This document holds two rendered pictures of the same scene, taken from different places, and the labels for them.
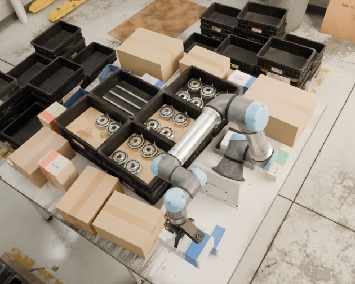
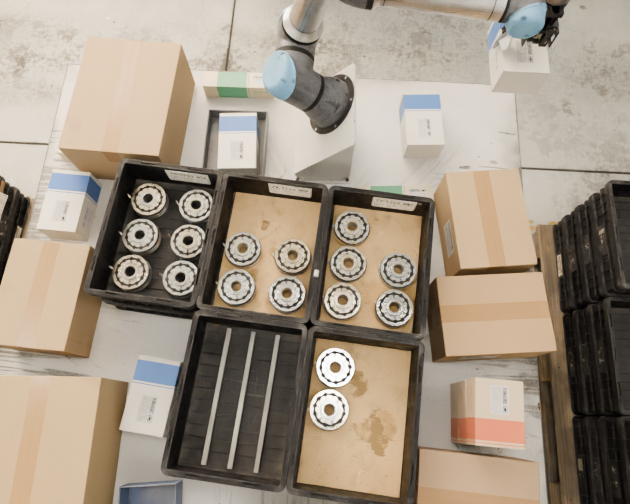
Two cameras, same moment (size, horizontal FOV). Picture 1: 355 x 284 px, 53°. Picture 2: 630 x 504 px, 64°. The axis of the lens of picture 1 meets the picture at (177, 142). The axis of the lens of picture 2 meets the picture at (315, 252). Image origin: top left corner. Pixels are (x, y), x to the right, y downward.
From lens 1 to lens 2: 1.70 m
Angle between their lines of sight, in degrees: 50
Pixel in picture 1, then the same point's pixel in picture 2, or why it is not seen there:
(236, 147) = (306, 70)
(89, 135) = (374, 417)
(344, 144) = not seen: hidden behind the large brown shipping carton
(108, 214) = (505, 249)
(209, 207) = (368, 149)
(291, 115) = (156, 62)
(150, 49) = (48, 444)
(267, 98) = (129, 110)
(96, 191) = (484, 298)
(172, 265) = (483, 154)
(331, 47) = not seen: outside the picture
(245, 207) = not seen: hidden behind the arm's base
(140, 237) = (504, 178)
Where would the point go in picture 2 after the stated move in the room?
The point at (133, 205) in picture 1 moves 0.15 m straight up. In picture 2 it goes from (466, 220) to (483, 199)
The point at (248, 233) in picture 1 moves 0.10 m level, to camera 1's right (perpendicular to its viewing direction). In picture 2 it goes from (377, 85) to (359, 66)
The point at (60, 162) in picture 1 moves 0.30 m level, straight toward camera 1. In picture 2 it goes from (492, 398) to (528, 291)
